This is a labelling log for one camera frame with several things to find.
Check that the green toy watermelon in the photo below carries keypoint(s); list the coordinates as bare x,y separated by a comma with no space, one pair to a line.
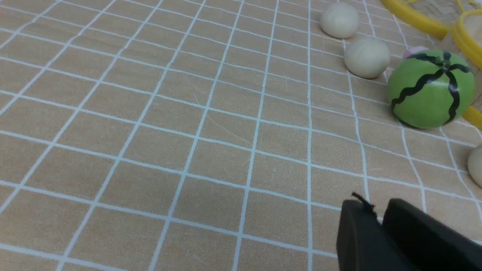
430,89

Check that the pink cube block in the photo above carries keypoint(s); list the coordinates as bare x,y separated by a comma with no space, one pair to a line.
413,50

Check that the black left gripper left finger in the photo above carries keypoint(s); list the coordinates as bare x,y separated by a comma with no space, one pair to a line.
362,244

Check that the cream bun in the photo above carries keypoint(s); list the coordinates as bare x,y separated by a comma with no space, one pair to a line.
474,164
339,20
367,57

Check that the bamboo steamer tray yellow rim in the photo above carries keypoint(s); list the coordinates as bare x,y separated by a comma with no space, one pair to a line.
464,38

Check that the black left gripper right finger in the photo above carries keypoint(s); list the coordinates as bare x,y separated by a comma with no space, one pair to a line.
428,243

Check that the bamboo steamer lid yellow rim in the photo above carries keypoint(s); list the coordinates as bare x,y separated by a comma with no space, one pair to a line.
433,17

